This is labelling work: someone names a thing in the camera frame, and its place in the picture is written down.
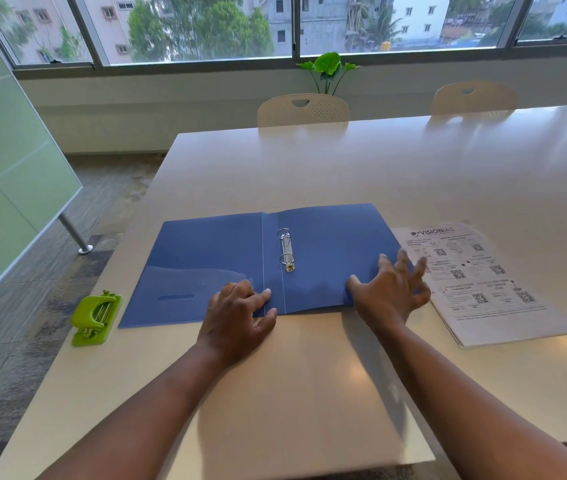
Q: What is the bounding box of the person's right hand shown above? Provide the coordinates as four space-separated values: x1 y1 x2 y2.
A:
347 249 432 336

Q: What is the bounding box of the person's left hand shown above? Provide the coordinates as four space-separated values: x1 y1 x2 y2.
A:
196 279 278 370

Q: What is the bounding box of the blue ring binder folder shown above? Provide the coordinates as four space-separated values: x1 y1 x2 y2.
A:
118 204 404 329

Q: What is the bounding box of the person's right forearm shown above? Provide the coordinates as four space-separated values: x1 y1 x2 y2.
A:
373 320 567 480

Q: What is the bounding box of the person's left forearm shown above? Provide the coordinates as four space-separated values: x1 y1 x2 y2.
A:
36 342 229 480

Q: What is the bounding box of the stack of printed paper sheets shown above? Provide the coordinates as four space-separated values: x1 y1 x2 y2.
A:
392 222 567 348

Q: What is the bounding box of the green hole punch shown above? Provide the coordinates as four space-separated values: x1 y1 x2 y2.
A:
70 290 123 347

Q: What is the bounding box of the beige plastic chair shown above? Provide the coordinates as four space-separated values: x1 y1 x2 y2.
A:
257 93 351 128
431 80 519 116

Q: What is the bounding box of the metal partition leg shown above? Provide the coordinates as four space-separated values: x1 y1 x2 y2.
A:
58 213 94 255

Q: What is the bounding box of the green leafy plant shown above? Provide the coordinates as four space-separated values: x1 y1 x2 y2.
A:
297 52 360 96

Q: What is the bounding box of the grey framed window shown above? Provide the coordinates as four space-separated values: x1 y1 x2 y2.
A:
0 0 567 79

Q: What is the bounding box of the green glass partition board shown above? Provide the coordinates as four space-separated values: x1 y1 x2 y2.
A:
0 0 84 321

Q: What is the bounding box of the metal binder ring mechanism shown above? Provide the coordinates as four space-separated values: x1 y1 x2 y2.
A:
277 228 296 273

